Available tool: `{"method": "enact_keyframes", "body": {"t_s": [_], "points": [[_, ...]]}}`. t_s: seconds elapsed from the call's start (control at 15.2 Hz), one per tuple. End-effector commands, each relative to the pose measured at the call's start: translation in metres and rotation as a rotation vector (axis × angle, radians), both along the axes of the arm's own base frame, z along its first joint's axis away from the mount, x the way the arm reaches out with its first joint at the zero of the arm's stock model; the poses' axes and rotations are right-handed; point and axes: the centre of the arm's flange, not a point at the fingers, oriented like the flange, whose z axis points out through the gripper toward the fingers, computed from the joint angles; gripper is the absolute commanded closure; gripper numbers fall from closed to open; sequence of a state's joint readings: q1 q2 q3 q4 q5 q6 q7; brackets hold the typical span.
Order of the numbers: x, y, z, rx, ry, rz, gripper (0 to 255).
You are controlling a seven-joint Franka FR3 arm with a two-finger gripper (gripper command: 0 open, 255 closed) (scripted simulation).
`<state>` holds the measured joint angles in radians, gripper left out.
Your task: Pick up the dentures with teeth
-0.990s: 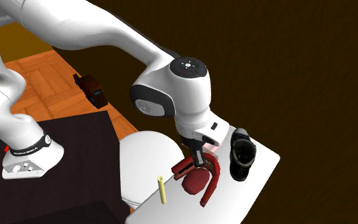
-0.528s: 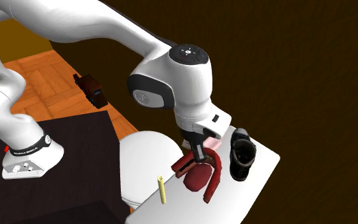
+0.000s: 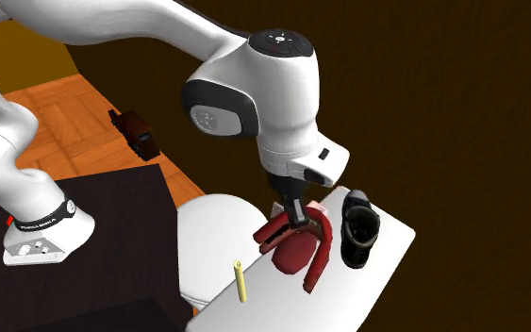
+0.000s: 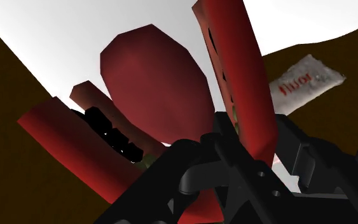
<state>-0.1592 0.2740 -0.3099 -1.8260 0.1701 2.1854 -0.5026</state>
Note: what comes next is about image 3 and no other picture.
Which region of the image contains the yellow stick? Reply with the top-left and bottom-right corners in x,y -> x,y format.
232,259 -> 249,305

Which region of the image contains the black cup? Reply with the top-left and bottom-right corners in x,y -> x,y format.
340,189 -> 382,271

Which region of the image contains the dark brown wall box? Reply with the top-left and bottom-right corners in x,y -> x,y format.
108,108 -> 162,162

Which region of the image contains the dark red oval object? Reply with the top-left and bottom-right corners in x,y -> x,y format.
271,230 -> 318,276

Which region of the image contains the pink flat object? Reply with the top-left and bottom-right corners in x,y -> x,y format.
269,200 -> 330,218

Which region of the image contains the red u-shaped object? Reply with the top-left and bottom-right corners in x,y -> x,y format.
252,205 -> 335,295

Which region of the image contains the dark robot stand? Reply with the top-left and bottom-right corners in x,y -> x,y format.
0,163 -> 195,332

